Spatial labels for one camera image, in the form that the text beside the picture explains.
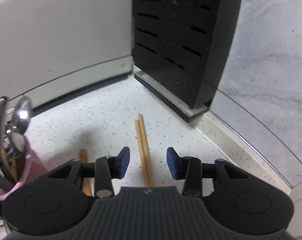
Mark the black knife block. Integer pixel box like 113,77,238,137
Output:
133,0,241,122

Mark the wooden chopstick under gripper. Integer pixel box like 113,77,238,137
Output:
78,148,93,197

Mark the metal utensil handle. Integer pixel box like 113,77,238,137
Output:
0,96,19,182

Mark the metal spoon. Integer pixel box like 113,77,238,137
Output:
6,96,33,136

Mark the pink mesh utensil cup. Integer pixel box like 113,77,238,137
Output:
0,139,48,201

